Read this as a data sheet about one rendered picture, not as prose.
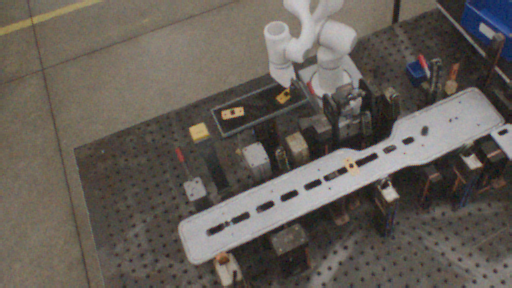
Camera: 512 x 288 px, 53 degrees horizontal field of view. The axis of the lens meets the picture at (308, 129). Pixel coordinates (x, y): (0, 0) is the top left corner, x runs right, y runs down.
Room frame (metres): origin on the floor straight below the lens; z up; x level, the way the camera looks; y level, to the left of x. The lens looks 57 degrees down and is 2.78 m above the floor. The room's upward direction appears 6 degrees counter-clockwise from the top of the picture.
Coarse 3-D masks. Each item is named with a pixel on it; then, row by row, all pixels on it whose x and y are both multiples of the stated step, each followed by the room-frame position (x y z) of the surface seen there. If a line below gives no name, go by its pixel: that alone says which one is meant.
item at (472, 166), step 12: (468, 156) 0.95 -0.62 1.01; (456, 168) 0.93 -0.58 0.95; (468, 168) 0.88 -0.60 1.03; (480, 168) 0.88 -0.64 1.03; (456, 180) 0.92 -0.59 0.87; (468, 180) 0.87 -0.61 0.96; (444, 192) 0.94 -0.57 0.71; (456, 192) 0.90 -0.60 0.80; (468, 192) 0.88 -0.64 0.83; (456, 204) 0.87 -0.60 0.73
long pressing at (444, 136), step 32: (480, 96) 1.24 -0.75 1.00; (416, 128) 1.11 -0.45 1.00; (448, 128) 1.09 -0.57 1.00; (480, 128) 1.08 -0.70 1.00; (320, 160) 1.00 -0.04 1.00; (384, 160) 0.98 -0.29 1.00; (416, 160) 0.96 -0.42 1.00; (256, 192) 0.89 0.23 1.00; (320, 192) 0.86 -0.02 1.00; (192, 224) 0.79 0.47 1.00; (224, 224) 0.78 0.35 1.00; (256, 224) 0.76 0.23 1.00; (192, 256) 0.66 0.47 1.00
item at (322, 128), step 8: (312, 120) 1.15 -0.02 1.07; (320, 120) 1.15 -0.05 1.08; (320, 128) 1.11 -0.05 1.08; (328, 128) 1.10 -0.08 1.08; (320, 136) 1.09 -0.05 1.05; (328, 136) 1.10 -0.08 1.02; (320, 144) 1.09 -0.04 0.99; (328, 144) 1.11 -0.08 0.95; (320, 152) 1.10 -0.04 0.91; (328, 152) 1.11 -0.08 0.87
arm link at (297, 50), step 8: (288, 0) 1.32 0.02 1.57; (296, 0) 1.31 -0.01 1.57; (304, 0) 1.32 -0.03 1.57; (288, 8) 1.31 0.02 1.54; (296, 8) 1.29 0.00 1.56; (304, 8) 1.29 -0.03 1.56; (304, 16) 1.25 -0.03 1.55; (304, 24) 1.23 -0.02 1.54; (312, 24) 1.24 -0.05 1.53; (304, 32) 1.21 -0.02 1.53; (312, 32) 1.22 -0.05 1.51; (296, 40) 1.20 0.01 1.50; (304, 40) 1.18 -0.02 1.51; (312, 40) 1.20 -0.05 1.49; (288, 48) 1.18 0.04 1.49; (296, 48) 1.17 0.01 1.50; (304, 48) 1.17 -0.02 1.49; (288, 56) 1.16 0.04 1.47; (296, 56) 1.15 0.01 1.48; (304, 56) 1.15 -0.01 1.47
